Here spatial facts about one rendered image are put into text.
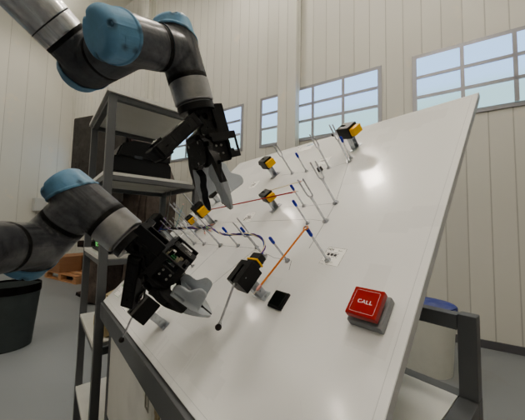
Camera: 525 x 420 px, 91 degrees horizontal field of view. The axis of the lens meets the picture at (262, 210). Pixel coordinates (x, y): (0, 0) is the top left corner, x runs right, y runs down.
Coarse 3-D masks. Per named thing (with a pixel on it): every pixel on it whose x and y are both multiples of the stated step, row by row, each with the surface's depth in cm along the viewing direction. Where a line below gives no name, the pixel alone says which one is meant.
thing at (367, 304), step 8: (360, 288) 43; (368, 288) 42; (352, 296) 43; (360, 296) 42; (368, 296) 41; (376, 296) 40; (384, 296) 40; (352, 304) 41; (360, 304) 41; (368, 304) 40; (376, 304) 39; (352, 312) 40; (360, 312) 40; (368, 312) 39; (376, 312) 38; (368, 320) 39; (376, 320) 38
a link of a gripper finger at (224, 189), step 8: (224, 168) 50; (216, 176) 48; (232, 176) 51; (240, 176) 52; (216, 184) 49; (224, 184) 48; (232, 184) 50; (240, 184) 51; (224, 192) 49; (224, 200) 49
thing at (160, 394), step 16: (112, 320) 93; (112, 336) 91; (128, 336) 80; (128, 352) 75; (144, 368) 64; (144, 384) 63; (160, 384) 56; (160, 400) 55; (176, 400) 51; (160, 416) 55; (176, 416) 49
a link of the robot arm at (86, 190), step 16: (64, 176) 43; (80, 176) 44; (48, 192) 42; (64, 192) 42; (80, 192) 43; (96, 192) 44; (48, 208) 42; (64, 208) 42; (80, 208) 43; (96, 208) 43; (112, 208) 45; (64, 224) 42; (80, 224) 43; (96, 224) 43
